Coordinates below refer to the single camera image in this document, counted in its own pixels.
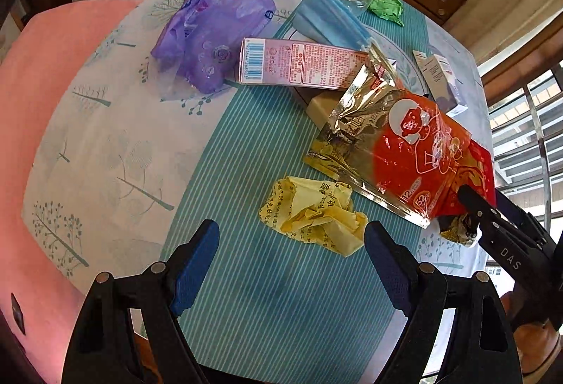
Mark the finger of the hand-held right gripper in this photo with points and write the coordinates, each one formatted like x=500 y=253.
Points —
x=479 y=208
x=521 y=219

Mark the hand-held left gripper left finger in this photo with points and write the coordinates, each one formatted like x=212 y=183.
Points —
x=195 y=265

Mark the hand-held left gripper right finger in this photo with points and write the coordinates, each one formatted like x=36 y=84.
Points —
x=387 y=265

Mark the black gold paper bag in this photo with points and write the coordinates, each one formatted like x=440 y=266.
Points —
x=457 y=230

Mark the red gold foil bag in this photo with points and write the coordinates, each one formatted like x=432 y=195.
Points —
x=409 y=146

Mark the yellow paper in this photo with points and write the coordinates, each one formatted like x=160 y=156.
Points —
x=308 y=212

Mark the small white purple box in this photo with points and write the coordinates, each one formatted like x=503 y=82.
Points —
x=440 y=76

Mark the green wrapper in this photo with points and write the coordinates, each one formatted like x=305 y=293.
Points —
x=387 y=8

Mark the pink cardboard box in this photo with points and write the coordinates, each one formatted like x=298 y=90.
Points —
x=299 y=63

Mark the purple plastic bag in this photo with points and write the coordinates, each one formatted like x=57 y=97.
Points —
x=211 y=28

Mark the blue face mask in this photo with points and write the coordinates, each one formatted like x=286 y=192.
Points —
x=325 y=19

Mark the person's right hand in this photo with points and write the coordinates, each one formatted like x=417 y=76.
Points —
x=536 y=344

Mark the metal window grille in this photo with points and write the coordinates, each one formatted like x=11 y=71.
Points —
x=519 y=133

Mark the pink blanket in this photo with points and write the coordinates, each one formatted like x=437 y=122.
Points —
x=31 y=124

